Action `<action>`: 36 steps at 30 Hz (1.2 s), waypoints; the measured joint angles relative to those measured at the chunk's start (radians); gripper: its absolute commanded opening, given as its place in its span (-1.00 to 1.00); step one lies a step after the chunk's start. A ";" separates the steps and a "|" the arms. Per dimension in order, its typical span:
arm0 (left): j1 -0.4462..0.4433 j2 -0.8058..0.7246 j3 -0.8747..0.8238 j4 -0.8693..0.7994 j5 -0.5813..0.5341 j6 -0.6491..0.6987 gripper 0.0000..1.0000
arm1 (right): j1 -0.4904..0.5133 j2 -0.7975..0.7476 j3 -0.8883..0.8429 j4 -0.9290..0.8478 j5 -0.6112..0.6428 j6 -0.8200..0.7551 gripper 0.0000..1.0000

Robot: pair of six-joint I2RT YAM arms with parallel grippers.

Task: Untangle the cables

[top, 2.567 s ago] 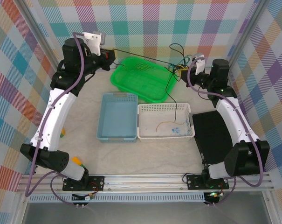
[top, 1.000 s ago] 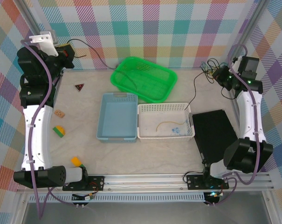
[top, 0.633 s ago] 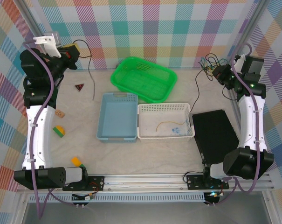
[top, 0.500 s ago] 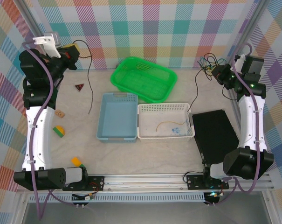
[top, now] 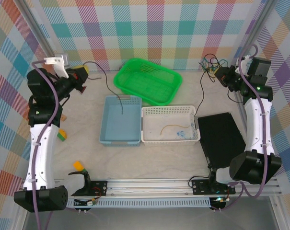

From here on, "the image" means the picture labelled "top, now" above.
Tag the short yellow green toy brick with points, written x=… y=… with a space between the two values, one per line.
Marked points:
x=62 y=135

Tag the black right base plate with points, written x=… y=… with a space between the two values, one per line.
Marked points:
x=200 y=187

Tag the black flat mat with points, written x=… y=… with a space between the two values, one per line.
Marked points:
x=219 y=136

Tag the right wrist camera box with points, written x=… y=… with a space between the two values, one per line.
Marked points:
x=237 y=70

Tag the aluminium frame post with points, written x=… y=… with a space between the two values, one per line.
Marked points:
x=43 y=36
x=253 y=36

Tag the white plastic basket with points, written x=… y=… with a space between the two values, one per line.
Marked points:
x=168 y=140

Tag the light blue plastic basket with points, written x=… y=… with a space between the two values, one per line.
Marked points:
x=111 y=129

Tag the black red triangular token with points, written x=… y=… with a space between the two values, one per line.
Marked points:
x=82 y=90

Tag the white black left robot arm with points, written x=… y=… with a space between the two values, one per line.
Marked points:
x=42 y=155

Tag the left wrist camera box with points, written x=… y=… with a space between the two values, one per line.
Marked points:
x=57 y=61

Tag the small tan wooden block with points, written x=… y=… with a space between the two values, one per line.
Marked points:
x=63 y=118

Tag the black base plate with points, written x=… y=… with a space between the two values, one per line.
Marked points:
x=99 y=187
x=200 y=187

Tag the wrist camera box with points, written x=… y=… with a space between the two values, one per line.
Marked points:
x=237 y=70
x=57 y=61

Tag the green plastic basket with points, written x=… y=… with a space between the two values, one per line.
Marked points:
x=154 y=81

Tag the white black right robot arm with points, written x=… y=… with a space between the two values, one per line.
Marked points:
x=257 y=124

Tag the tall yellow green toy brick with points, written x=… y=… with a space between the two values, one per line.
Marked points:
x=78 y=165

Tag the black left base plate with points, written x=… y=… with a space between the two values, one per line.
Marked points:
x=99 y=187

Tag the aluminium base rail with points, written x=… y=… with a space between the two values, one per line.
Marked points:
x=147 y=185

